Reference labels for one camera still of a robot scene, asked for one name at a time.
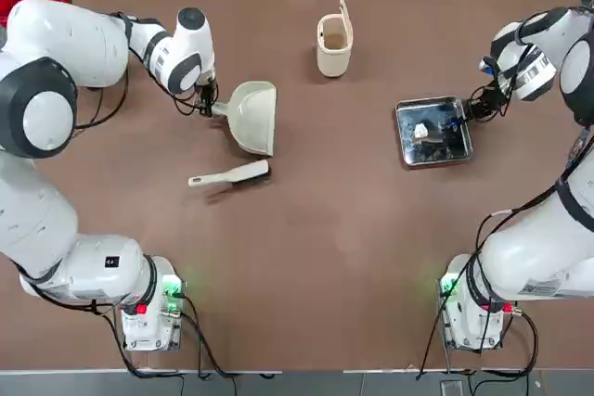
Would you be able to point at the crumpled white paper ball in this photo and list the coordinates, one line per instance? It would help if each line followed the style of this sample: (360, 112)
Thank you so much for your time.
(422, 131)

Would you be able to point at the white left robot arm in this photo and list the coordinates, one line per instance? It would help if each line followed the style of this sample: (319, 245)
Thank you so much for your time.
(60, 39)

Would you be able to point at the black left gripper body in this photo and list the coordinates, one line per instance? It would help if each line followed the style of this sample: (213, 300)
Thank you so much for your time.
(209, 84)

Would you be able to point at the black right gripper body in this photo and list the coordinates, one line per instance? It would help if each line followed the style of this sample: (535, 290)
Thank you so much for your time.
(498, 93)

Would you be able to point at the square metal tray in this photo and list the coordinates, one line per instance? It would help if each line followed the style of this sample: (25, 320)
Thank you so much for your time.
(434, 152)

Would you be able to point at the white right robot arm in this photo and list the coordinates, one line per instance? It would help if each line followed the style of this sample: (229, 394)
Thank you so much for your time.
(533, 266)

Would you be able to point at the beige plastic dustpan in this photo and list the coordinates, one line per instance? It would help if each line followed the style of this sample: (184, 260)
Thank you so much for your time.
(253, 118)

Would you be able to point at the beige bin with flip lid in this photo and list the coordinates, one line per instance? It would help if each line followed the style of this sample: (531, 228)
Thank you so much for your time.
(331, 62)

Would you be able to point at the beige hand brush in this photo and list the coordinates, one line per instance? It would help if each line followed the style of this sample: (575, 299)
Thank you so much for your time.
(232, 174)

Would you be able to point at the grey floor socket plate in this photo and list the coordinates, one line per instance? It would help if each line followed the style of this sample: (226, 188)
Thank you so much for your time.
(452, 387)

